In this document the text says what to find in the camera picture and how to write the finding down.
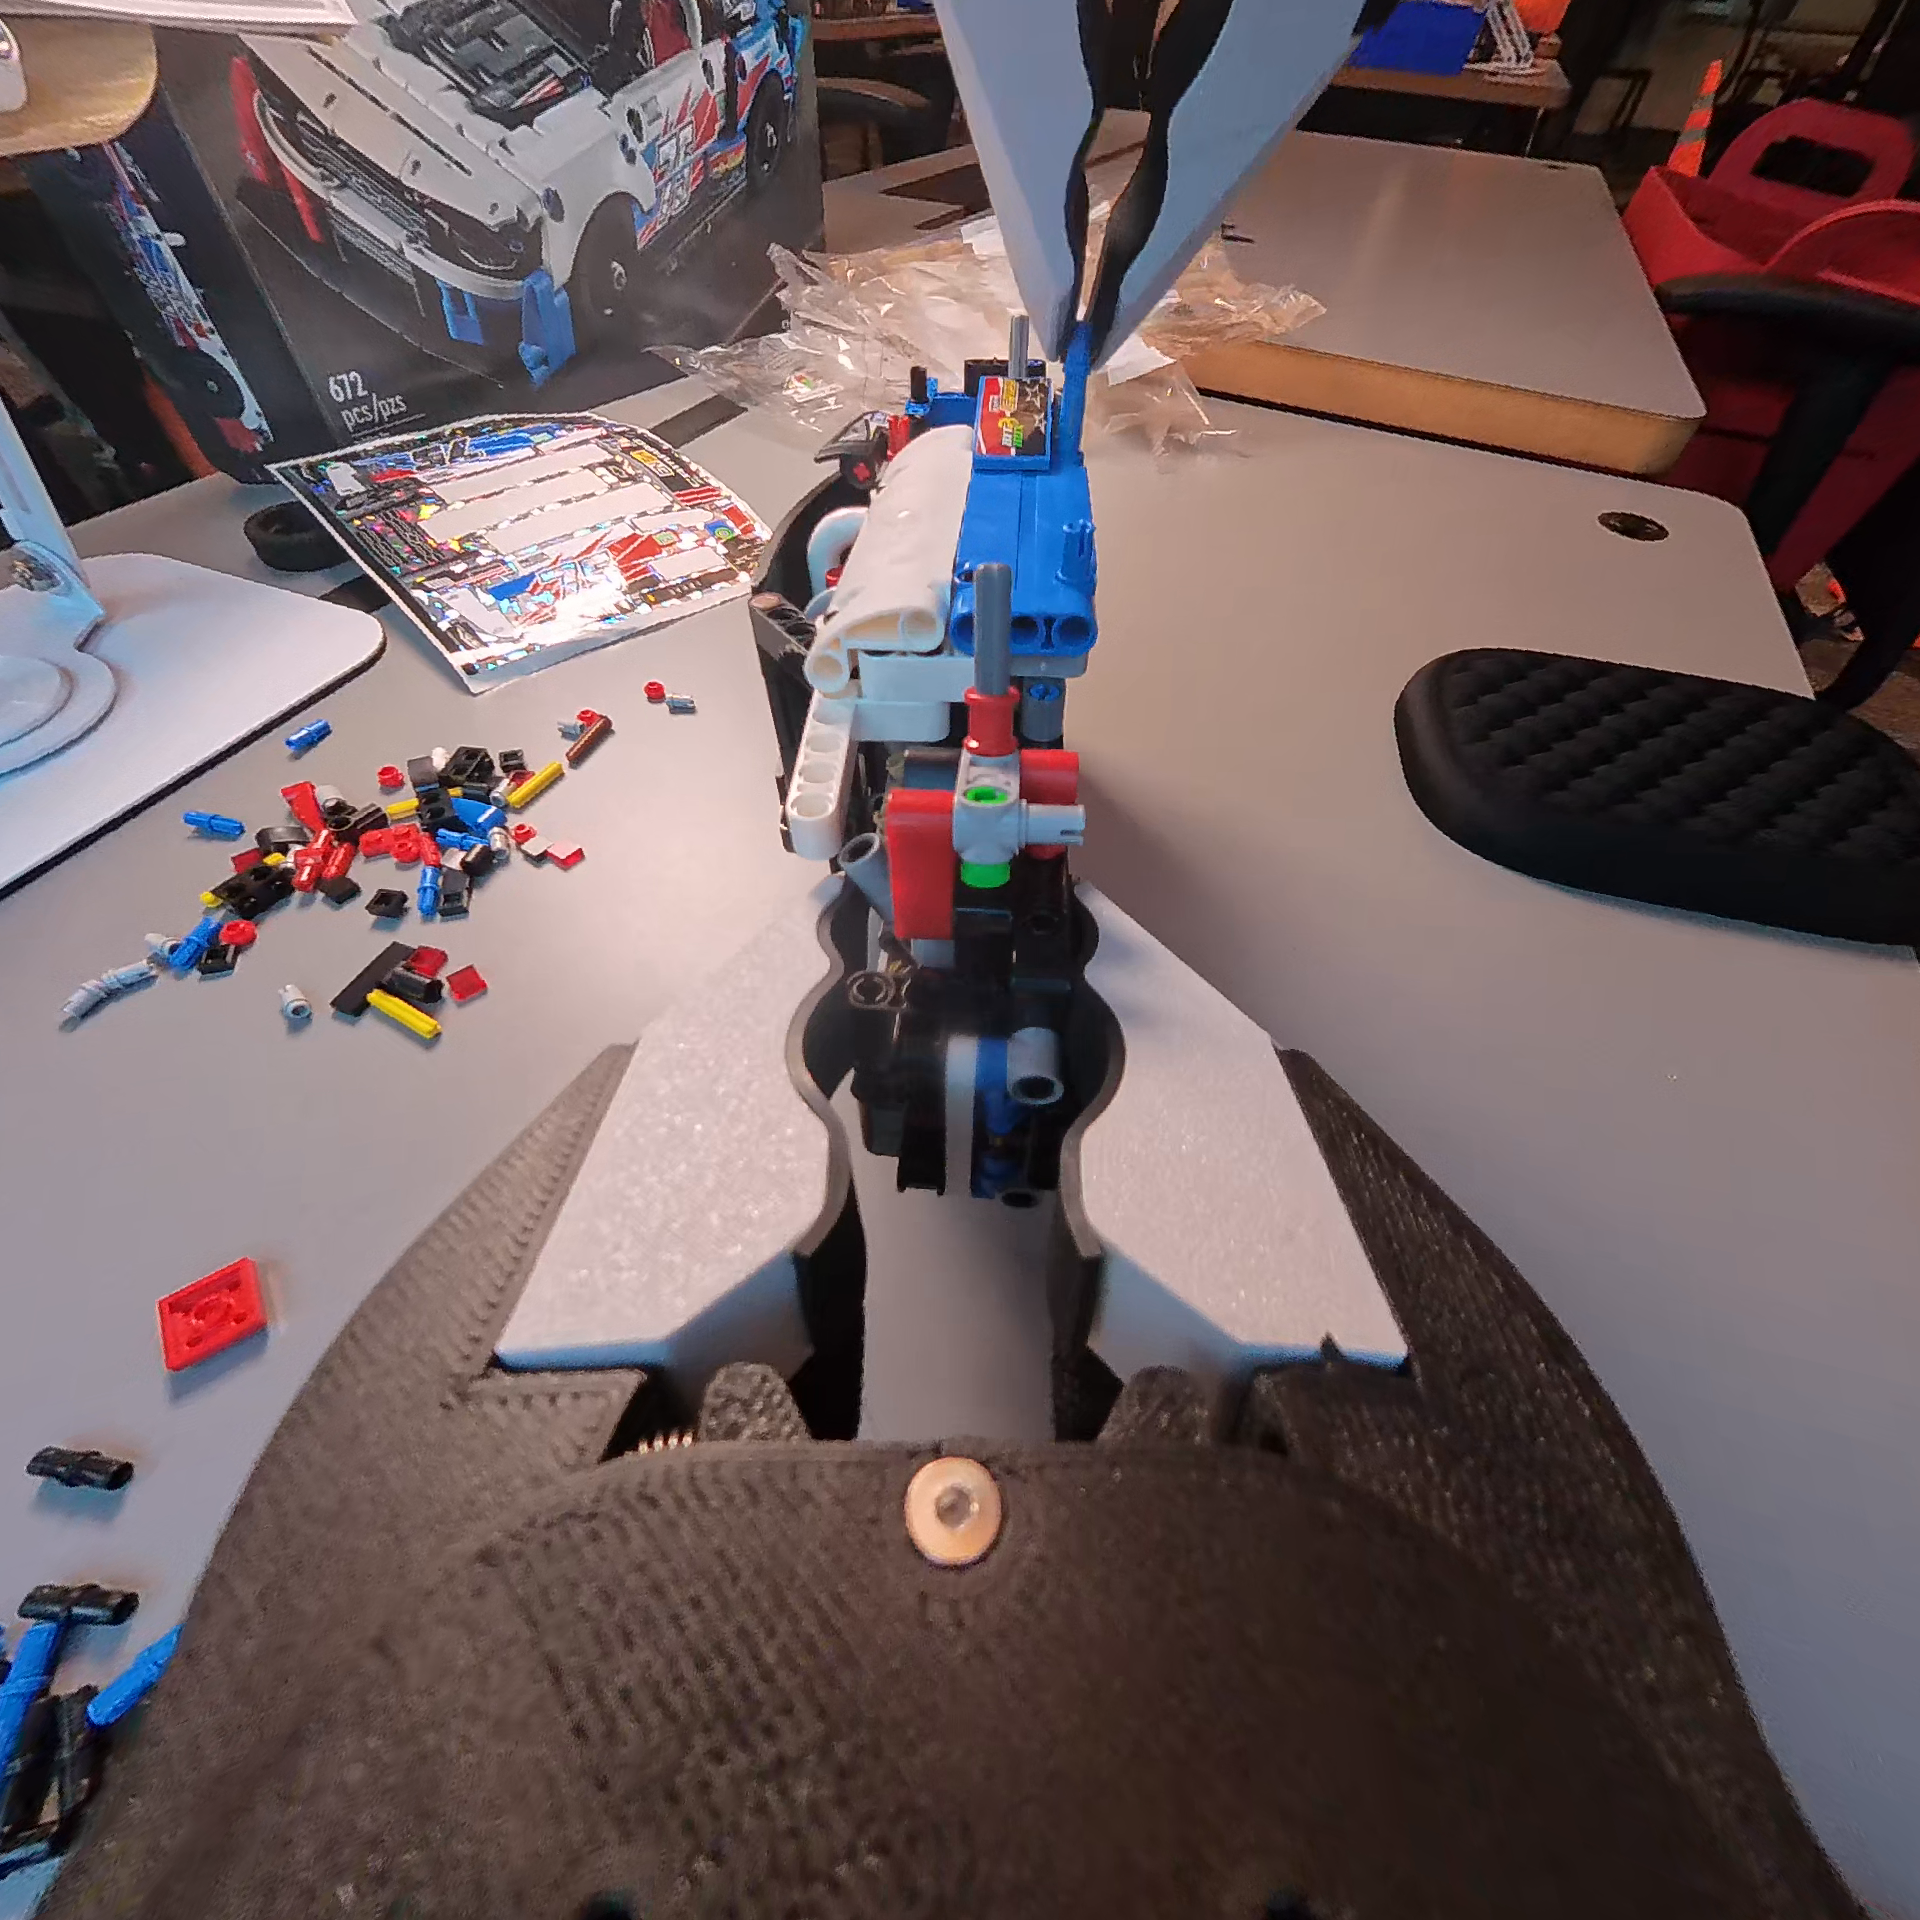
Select holographic sticker sheet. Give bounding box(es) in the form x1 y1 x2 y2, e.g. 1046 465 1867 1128
269 412 776 694

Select lego car model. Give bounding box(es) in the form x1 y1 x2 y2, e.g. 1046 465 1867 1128
749 316 1098 1208

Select crumpled clear plastic bags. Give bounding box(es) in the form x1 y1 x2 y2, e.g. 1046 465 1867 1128
651 209 1329 452

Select red square lego plate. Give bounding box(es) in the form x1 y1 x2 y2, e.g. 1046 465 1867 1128
158 1257 272 1372

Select dark lego set box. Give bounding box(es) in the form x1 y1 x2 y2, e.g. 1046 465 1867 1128
29 0 825 483

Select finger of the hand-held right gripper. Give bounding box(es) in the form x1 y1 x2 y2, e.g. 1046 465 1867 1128
931 0 1107 356
1078 0 1369 380

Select red plastic chairs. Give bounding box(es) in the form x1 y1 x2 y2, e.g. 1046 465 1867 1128
1620 59 1920 707

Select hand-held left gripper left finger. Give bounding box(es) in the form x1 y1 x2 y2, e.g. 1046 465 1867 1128
492 879 864 1374

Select grey side table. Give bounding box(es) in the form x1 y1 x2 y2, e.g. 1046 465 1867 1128
824 127 1705 479

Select white book stand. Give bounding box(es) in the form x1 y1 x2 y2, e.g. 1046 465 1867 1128
0 0 387 893

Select orange traffic cone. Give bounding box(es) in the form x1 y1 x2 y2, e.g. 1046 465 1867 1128
1668 56 1731 179

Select pile of blue black pins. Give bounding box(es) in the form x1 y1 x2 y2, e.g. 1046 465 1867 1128
0 1582 140 1863

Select pile of small lego pieces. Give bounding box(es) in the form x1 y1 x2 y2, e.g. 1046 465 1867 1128
59 678 699 1045

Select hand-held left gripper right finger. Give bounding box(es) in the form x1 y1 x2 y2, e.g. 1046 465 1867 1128
1057 877 1412 1374

